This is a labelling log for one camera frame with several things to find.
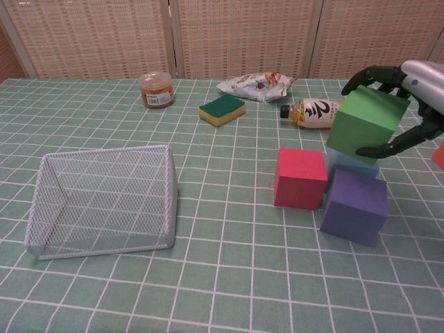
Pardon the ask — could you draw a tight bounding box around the green and yellow sponge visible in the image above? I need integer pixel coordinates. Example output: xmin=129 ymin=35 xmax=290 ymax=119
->
xmin=198 ymin=95 xmax=247 ymax=128

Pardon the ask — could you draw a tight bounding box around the light blue foam cube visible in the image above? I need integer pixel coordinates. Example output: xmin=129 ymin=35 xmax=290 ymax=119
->
xmin=323 ymin=145 xmax=381 ymax=203

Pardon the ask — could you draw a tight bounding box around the white wire mesh tray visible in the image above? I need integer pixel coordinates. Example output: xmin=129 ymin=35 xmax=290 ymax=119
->
xmin=26 ymin=144 xmax=180 ymax=261

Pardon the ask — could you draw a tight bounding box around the orange tea drink bottle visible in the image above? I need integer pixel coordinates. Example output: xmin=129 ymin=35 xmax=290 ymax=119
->
xmin=280 ymin=96 xmax=346 ymax=131

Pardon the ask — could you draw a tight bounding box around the bamboo folding screen panel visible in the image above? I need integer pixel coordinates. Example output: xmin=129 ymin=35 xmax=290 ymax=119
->
xmin=0 ymin=24 xmax=28 ymax=84
xmin=314 ymin=0 xmax=444 ymax=80
xmin=169 ymin=0 xmax=325 ymax=80
xmin=426 ymin=27 xmax=444 ymax=67
xmin=0 ymin=0 xmax=178 ymax=80

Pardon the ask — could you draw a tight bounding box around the orange-red foam cube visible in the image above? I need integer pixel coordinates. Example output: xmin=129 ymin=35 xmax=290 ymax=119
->
xmin=432 ymin=141 xmax=444 ymax=171

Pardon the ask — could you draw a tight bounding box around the clear jar with brown contents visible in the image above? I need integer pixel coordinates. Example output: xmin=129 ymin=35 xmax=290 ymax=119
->
xmin=138 ymin=71 xmax=175 ymax=110

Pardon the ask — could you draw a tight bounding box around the green foam cube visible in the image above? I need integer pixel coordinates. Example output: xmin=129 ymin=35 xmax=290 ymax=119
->
xmin=325 ymin=85 xmax=411 ymax=167

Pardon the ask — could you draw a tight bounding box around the red foam cube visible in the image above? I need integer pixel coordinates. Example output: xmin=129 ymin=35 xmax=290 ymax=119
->
xmin=273 ymin=148 xmax=329 ymax=211

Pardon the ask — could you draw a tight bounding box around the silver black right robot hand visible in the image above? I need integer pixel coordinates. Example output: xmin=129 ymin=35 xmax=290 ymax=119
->
xmin=341 ymin=59 xmax=444 ymax=159

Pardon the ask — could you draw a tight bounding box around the white printed snack bag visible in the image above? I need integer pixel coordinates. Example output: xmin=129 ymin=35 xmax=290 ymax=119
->
xmin=216 ymin=71 xmax=299 ymax=104

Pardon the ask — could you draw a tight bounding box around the green checked tablecloth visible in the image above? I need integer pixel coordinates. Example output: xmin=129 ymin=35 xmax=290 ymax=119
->
xmin=0 ymin=78 xmax=444 ymax=333

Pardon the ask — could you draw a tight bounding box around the purple foam cube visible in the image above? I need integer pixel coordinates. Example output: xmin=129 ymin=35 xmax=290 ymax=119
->
xmin=319 ymin=168 xmax=389 ymax=247

